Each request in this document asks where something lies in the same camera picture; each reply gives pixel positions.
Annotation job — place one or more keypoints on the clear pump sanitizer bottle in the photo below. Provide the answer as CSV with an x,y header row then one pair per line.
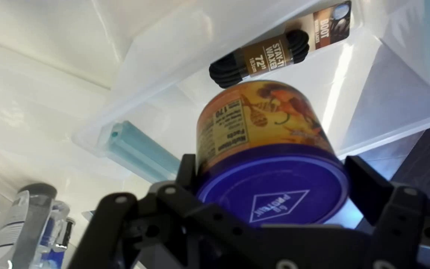
x,y
21,225

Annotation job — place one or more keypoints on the orange can with purple lid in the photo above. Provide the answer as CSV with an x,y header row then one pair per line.
x,y
265,125

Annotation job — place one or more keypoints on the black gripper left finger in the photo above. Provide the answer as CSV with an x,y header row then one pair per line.
x,y
120,225

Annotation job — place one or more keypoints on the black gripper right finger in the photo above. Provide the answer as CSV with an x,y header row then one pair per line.
x,y
403,219

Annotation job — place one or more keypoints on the clear lunch box lid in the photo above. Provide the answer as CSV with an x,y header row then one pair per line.
x,y
41,99

